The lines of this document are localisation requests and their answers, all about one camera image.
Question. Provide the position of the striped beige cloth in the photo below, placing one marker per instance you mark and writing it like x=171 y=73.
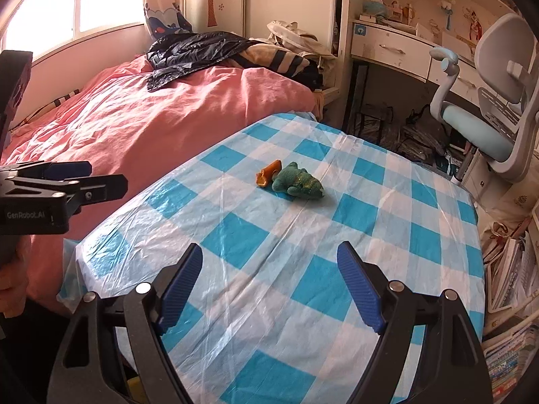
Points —
x=278 y=59

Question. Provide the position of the window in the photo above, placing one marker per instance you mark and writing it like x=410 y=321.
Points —
x=97 y=0

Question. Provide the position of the grey blue desk chair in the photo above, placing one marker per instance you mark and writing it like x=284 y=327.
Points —
x=476 y=130

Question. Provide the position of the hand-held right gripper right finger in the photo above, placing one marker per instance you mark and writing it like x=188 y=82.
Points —
x=358 y=286

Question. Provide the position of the beige printed tote bag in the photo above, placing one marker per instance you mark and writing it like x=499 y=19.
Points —
x=518 y=202

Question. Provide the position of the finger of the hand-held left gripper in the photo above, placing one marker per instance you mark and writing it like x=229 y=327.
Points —
x=63 y=170
x=105 y=187

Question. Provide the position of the pile of notebooks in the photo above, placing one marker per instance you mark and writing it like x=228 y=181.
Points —
x=505 y=269

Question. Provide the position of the white desk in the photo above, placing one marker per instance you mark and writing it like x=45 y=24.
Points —
x=387 y=46

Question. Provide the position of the cream cloth bag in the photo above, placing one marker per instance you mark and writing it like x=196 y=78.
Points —
x=294 y=35

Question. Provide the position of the green plush toy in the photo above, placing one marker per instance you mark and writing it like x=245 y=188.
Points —
x=299 y=181

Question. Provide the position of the person's left hand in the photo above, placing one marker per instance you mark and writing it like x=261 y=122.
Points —
x=12 y=290

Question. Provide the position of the striped pillow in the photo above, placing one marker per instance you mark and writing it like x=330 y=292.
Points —
x=54 y=103

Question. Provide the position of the pink blanket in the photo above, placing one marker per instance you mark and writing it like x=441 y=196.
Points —
x=126 y=126

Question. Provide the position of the light blue plush toy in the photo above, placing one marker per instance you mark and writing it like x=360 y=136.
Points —
x=374 y=7

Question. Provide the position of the small orange peel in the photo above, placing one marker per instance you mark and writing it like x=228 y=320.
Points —
x=266 y=175

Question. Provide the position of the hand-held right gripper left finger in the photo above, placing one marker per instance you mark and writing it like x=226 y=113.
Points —
x=181 y=286

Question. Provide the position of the blue white checkered tablecloth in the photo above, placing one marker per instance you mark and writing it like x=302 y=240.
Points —
x=261 y=252

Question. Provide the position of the wardrobe with tree decal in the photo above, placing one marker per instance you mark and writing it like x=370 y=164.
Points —
x=257 y=0

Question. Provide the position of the whale print curtain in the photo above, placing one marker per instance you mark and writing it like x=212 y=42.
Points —
x=166 y=17

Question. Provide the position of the black shiny jacket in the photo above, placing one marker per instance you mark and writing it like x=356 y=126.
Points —
x=193 y=50

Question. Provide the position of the pile of dark bags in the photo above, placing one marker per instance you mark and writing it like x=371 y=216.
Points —
x=412 y=139

